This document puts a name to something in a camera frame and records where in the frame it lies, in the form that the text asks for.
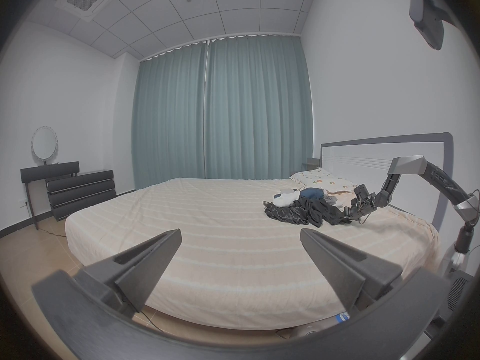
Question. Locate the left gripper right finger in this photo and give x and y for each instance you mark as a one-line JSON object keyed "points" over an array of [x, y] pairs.
{"points": [[337, 268]]}

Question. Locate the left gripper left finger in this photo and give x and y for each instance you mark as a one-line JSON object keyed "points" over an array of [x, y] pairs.
{"points": [[146, 264]]}

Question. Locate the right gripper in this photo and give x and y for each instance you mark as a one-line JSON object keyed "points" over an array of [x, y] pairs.
{"points": [[360, 209]]}

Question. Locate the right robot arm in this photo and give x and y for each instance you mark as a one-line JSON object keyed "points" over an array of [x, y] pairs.
{"points": [[408, 165]]}

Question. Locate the pile of clothes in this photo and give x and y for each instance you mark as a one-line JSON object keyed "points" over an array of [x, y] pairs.
{"points": [[311, 194]]}

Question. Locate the bed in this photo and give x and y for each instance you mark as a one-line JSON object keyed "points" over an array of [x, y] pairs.
{"points": [[225, 219]]}

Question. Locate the white printed pillow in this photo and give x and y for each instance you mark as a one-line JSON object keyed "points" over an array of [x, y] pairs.
{"points": [[322, 180]]}

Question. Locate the grey bedside table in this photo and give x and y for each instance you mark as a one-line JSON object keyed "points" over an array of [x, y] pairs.
{"points": [[312, 162]]}

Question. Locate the black chest of drawers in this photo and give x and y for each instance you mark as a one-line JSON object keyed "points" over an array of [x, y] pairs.
{"points": [[80, 195]]}

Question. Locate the black dressing table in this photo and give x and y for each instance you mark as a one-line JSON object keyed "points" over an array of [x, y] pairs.
{"points": [[48, 171]]}

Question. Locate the blue-green curtain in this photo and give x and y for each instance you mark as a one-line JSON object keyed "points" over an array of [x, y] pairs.
{"points": [[258, 107], [168, 118]]}

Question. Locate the round mirror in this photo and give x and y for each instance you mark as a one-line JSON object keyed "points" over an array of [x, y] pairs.
{"points": [[44, 144]]}

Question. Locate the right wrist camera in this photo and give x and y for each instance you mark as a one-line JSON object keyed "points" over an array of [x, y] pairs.
{"points": [[362, 192]]}

